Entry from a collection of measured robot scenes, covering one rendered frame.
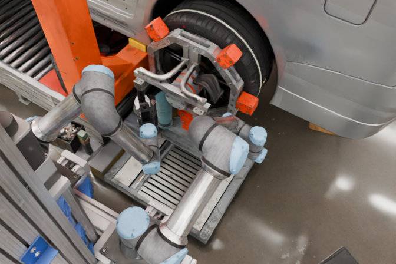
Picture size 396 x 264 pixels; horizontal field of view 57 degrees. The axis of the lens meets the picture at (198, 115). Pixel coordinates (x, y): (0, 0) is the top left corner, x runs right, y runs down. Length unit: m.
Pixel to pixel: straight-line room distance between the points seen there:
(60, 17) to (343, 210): 2.07
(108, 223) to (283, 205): 1.28
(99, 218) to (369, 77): 1.30
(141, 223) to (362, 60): 1.08
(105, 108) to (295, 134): 1.87
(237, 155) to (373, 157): 1.91
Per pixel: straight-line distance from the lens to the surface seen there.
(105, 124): 1.29
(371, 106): 1.80
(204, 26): 1.75
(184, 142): 2.53
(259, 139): 1.56
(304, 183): 2.67
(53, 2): 1.61
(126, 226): 1.33
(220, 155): 1.19
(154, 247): 1.31
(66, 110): 1.46
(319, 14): 1.57
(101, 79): 1.33
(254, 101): 1.83
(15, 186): 0.93
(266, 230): 2.47
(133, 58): 2.31
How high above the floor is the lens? 2.29
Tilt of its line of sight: 54 degrees down
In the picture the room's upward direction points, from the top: 3 degrees clockwise
